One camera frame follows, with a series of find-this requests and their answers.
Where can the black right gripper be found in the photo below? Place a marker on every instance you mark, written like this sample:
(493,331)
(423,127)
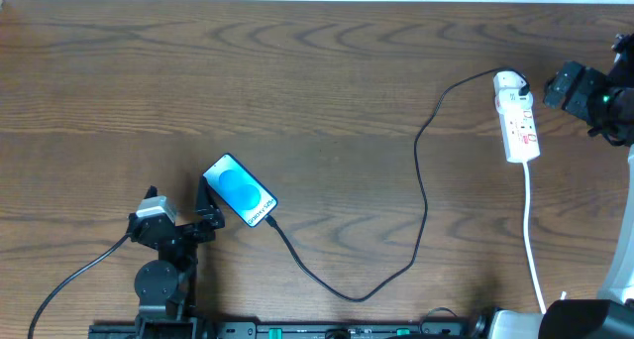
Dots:
(568,88)

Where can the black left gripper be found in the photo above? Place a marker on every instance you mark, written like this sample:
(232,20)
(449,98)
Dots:
(181,230)

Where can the blue Galaxy smartphone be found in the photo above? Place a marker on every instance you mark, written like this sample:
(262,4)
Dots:
(242,192)

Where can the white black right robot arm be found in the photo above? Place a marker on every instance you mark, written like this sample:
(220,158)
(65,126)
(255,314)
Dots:
(609,314)

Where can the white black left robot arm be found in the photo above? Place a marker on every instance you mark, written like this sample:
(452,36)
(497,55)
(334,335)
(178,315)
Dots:
(166,286)

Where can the white power strip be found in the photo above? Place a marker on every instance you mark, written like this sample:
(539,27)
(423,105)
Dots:
(513,101)

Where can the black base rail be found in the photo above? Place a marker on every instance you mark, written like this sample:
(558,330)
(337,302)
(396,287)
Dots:
(440,322)

